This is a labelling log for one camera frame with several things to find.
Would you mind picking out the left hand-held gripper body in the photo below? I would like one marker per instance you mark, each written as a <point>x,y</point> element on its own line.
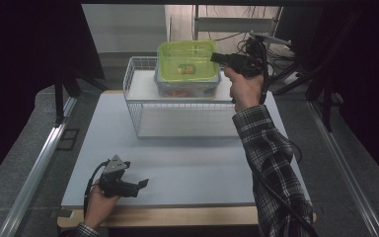
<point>115,186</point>

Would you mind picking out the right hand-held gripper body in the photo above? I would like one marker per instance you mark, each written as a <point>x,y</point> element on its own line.
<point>246,62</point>

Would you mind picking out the yellow-green plastic lid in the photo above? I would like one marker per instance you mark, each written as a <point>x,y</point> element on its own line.
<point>177,57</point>

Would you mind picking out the clear plastic food container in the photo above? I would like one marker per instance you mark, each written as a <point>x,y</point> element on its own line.
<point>187,87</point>

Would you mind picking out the person's left hand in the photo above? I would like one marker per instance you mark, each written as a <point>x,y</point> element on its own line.
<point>98,207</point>

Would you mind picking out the person's right hand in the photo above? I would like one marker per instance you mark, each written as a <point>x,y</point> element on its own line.
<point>246,90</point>

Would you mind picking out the small red blue packet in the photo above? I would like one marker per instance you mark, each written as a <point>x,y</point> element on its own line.
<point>186,69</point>

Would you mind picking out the white power strip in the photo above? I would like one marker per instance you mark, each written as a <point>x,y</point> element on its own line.
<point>292,78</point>

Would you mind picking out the black metal stand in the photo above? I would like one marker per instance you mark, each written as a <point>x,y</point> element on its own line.
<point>59,98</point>
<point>327,98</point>

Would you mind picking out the white metal desk frame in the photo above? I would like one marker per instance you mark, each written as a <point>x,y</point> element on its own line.
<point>233,24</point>

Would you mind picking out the aluminium rail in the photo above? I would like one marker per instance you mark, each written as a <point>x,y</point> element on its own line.
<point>342,171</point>
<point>36,174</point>

